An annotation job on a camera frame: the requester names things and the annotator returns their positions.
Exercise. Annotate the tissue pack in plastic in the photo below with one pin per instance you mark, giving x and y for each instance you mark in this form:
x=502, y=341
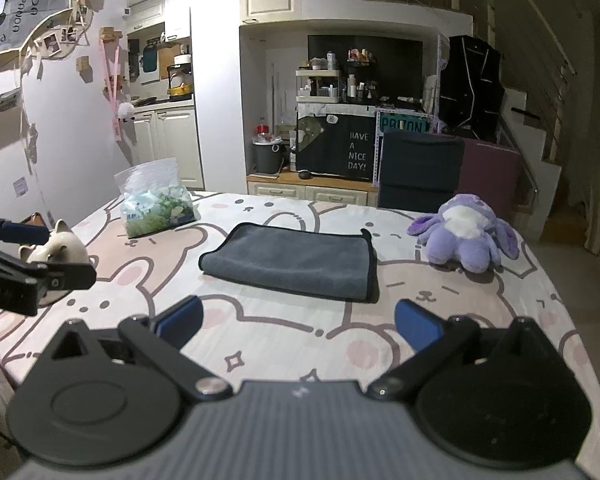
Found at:
x=154, y=199

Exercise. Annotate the white kitchen cabinet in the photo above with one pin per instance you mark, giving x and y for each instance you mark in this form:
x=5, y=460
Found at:
x=169, y=130

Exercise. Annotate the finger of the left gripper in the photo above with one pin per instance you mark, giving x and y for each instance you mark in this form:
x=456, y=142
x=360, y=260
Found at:
x=23, y=285
x=23, y=234

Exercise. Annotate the white cat figurine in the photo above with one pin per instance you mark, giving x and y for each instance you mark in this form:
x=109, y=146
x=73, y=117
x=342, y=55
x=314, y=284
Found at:
x=63, y=246

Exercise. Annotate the grey trash bin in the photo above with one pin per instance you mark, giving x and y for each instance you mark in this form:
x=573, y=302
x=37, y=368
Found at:
x=269, y=156

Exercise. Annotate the black have a nice day cloth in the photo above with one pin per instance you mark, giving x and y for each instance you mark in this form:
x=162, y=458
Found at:
x=336, y=145

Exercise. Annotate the white cluttered shelf rack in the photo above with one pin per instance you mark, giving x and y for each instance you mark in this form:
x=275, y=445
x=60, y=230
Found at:
x=318, y=80

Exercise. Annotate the black hanging garment bag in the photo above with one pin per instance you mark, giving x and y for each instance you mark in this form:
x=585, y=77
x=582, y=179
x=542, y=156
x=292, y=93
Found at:
x=471, y=93

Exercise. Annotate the cartoon bear tablecloth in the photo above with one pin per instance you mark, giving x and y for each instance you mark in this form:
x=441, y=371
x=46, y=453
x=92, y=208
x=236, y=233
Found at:
x=253, y=333

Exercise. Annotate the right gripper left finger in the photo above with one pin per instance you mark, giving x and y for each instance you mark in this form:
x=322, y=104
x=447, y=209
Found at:
x=157, y=343

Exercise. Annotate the teal letter sign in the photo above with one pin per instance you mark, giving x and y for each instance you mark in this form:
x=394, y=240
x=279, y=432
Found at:
x=403, y=122

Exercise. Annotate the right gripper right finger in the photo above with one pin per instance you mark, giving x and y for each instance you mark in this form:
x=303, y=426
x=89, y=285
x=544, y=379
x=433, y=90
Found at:
x=435, y=342

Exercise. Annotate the small wooden framed stand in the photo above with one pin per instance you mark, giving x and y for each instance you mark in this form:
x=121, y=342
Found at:
x=37, y=221

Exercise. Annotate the purple and grey towel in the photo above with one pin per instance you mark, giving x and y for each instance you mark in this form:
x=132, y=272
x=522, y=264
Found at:
x=321, y=265

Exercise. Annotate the dark office chair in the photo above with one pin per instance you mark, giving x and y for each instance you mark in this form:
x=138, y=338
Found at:
x=418, y=171

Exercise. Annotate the purple plush toy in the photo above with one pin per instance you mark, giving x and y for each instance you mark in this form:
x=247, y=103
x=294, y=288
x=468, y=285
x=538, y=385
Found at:
x=465, y=230

